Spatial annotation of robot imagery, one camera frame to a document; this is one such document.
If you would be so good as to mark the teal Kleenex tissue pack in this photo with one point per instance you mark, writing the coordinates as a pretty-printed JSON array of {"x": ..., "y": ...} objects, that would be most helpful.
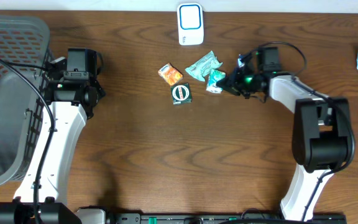
[{"x": 214, "y": 77}]

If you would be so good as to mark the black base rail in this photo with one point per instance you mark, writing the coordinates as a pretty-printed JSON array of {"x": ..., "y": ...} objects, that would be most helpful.
[{"x": 257, "y": 218}]

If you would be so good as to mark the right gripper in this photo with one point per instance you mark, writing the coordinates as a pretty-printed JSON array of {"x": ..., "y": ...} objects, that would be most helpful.
[{"x": 230, "y": 81}]

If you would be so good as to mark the grey plastic mesh basket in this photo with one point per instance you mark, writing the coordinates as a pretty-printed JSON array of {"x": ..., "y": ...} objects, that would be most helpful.
[{"x": 24, "y": 41}]

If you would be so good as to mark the light green wrapper pack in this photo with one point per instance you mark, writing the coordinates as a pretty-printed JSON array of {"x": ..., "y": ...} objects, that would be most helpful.
[{"x": 203, "y": 66}]

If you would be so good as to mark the orange tissue pack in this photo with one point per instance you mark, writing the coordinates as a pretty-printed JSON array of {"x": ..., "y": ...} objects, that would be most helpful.
[{"x": 170, "y": 74}]

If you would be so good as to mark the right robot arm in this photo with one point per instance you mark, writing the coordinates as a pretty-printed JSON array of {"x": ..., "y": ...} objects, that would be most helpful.
[{"x": 322, "y": 140}]

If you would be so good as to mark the green round-logo box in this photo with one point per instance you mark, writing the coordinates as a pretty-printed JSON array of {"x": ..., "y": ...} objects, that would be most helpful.
[{"x": 181, "y": 94}]

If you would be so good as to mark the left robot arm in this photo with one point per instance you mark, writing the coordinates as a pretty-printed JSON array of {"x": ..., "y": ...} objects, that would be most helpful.
[{"x": 69, "y": 98}]

